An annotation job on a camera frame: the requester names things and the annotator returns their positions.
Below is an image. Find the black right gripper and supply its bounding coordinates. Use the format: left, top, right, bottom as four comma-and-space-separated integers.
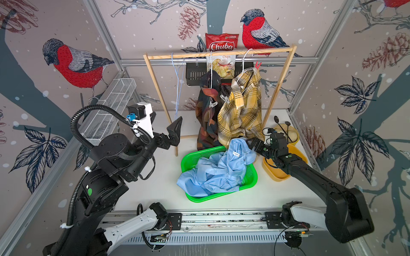
245, 138, 277, 161

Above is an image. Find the yellow plaid flannel shirt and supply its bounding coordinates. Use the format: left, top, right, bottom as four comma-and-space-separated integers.
217, 68, 265, 147

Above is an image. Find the light blue long-sleeve shirt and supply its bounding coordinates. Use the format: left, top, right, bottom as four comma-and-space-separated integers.
177, 138, 256, 199

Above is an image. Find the white wire hanger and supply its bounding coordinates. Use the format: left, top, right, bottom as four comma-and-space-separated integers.
171, 53, 185, 120

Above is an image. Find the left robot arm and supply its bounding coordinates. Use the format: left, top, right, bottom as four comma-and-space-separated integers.
43, 104, 183, 256

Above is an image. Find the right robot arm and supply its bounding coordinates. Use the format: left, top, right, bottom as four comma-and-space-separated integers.
246, 132, 375, 243

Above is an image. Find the long black spoon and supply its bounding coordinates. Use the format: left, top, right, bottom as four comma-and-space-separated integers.
274, 116, 293, 143

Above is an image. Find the white hanger of red shirt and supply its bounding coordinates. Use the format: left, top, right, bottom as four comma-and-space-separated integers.
207, 52, 213, 89

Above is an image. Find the wooden clothes rack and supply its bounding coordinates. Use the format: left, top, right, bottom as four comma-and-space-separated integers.
143, 44, 297, 157

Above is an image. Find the green perforated plastic tray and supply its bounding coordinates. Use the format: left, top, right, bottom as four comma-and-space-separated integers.
180, 146, 258, 203

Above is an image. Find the short black spoon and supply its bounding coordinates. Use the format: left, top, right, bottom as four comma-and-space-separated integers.
285, 121, 292, 142

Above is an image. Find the yellow bamboo steamer basket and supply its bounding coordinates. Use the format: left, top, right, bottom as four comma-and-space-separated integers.
273, 123, 300, 146

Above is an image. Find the yellow plastic tray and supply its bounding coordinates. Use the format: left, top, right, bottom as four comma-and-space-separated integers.
262, 145, 309, 182

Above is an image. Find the dark red plaid shirt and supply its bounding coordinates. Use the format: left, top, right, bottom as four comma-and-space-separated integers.
195, 71, 223, 150

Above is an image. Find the red chips bag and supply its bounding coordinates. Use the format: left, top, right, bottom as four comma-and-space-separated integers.
206, 33, 239, 79

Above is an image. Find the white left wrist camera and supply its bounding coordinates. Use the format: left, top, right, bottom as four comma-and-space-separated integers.
127, 102, 156, 138

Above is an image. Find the black wall basket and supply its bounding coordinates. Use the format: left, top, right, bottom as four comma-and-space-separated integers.
185, 62, 254, 86

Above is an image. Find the white wire mesh basket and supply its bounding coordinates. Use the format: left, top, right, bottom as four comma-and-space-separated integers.
79, 77, 137, 147

